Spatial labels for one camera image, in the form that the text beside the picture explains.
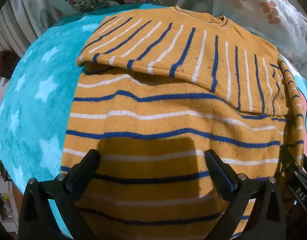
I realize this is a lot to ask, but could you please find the orange striped sweater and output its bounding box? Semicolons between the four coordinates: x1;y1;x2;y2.
61;6;306;240

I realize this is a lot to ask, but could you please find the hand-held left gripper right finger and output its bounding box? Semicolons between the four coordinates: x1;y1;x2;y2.
205;149;286;240

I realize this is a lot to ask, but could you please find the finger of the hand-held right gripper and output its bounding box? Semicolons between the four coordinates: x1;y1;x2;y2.
280;145;307;180

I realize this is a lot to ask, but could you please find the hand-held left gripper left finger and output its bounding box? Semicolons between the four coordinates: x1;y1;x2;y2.
18;149;101;240

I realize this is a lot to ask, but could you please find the beige curtain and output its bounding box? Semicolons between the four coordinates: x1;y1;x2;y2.
0;0;66;55

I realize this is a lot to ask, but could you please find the teal star blanket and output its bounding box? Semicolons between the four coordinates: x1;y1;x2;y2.
0;4;307;240

